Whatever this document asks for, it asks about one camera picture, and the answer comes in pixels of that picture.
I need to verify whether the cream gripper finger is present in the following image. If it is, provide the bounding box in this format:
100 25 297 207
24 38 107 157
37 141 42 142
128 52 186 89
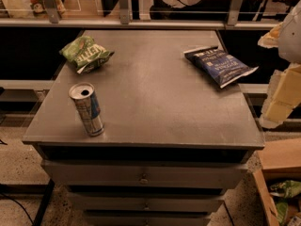
259 63 301 129
258 24 282 49

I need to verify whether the green jalapeno chip bag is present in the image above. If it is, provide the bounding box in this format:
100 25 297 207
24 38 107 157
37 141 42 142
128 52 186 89
59 36 115 74

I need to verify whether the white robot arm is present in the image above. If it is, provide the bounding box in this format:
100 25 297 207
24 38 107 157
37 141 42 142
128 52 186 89
258 1 301 129

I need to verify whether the blue salt vinegar chip bag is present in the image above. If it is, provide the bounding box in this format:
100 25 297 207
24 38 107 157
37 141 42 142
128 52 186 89
184 46 257 89

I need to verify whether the green chip bag in box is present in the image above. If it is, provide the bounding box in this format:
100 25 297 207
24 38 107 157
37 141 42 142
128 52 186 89
270 180 301 199

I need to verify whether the redbull can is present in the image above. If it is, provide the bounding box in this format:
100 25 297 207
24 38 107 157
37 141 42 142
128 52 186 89
69 82 103 137

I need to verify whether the cardboard box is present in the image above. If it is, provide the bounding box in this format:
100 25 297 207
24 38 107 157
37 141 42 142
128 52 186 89
253 138 301 226

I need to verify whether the top drawer knob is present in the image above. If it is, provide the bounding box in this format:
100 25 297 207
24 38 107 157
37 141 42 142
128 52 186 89
139 174 149 185

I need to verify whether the metal railing frame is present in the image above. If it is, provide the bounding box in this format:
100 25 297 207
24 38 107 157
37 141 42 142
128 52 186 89
0 0 301 31

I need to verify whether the black floor cable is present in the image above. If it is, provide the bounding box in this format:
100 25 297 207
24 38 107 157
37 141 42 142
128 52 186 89
0 191 36 226

